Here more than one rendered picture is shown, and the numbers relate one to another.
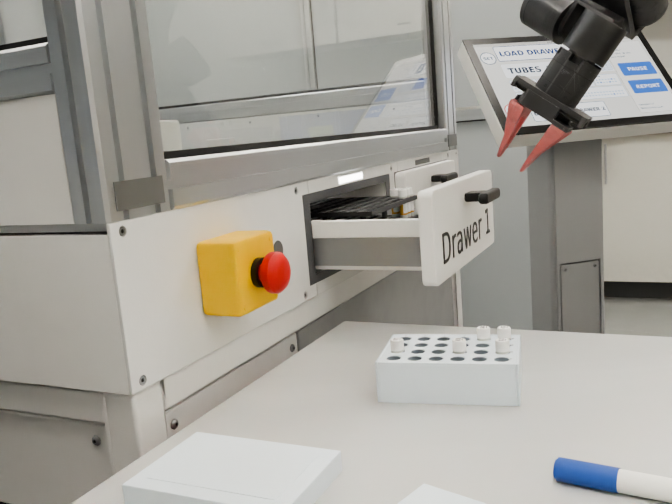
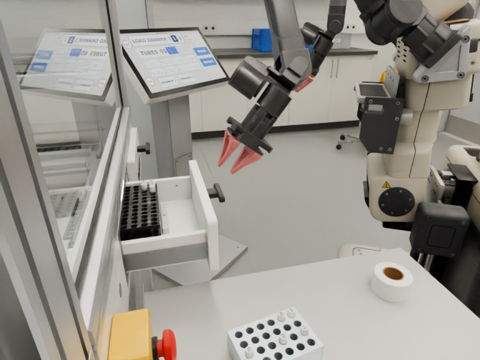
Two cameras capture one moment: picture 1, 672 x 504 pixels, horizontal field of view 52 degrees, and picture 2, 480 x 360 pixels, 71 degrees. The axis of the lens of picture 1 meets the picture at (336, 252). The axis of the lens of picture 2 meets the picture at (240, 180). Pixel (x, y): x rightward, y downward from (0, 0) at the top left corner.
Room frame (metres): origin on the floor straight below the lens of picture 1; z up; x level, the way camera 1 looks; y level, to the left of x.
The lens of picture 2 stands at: (0.37, 0.18, 1.24)
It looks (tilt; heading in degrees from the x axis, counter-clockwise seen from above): 26 degrees down; 320
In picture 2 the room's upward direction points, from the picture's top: straight up
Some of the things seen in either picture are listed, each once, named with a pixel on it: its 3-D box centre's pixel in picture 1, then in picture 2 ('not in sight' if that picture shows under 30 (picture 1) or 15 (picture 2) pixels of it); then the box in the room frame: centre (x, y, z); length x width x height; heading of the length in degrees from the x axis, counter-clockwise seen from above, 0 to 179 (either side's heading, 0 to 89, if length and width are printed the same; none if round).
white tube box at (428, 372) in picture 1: (451, 367); (273, 346); (0.61, -0.10, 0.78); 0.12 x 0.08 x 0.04; 74
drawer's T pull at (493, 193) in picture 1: (480, 195); (213, 193); (0.89, -0.19, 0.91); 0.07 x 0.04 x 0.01; 154
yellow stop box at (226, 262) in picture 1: (241, 272); (136, 353); (0.66, 0.09, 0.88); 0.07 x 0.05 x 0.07; 154
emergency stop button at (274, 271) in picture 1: (270, 272); (163, 347); (0.65, 0.06, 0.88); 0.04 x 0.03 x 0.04; 154
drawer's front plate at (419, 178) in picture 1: (429, 196); (135, 159); (1.25, -0.18, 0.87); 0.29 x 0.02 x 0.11; 154
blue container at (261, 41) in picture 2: not in sight; (281, 39); (3.22, -2.87, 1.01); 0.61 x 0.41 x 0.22; 64
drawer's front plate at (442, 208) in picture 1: (461, 220); (201, 207); (0.90, -0.17, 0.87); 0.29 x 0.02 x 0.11; 154
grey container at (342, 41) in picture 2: not in sight; (330, 40); (3.00, -3.48, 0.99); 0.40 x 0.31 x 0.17; 64
